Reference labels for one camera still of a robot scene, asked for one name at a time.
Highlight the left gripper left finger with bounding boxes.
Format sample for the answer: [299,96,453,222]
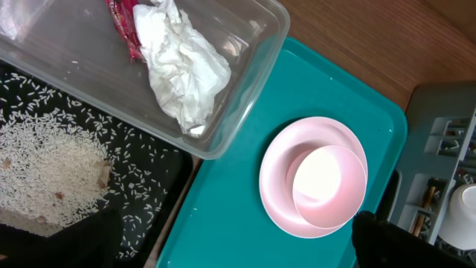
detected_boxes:
[1,208,123,268]

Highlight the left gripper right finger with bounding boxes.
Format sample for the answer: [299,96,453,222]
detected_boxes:
[352,211,471,268]

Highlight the pink bowl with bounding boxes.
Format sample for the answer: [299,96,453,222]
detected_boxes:
[286,145,367,229]

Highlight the grey bowl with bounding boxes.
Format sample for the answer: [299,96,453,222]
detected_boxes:
[439,184,475,250]

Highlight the wooden chopstick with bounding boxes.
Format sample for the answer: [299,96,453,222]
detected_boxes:
[412,178,440,237]

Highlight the rice leftovers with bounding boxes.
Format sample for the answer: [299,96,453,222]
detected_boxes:
[0,72,179,260]

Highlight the pink plate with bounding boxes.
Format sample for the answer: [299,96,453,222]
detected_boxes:
[259,117,368,239]

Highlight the white napkin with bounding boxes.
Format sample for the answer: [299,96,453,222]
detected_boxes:
[132,0,231,137]

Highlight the red snack wrapper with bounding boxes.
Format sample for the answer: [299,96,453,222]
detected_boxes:
[105,0,144,61]

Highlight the grey dishwasher rack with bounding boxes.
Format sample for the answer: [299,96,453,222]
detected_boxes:
[386,83,476,261]

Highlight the black tray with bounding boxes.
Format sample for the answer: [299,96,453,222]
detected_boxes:
[0,61,194,268]

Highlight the clear plastic bin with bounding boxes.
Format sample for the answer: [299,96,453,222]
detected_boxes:
[1,0,290,159]

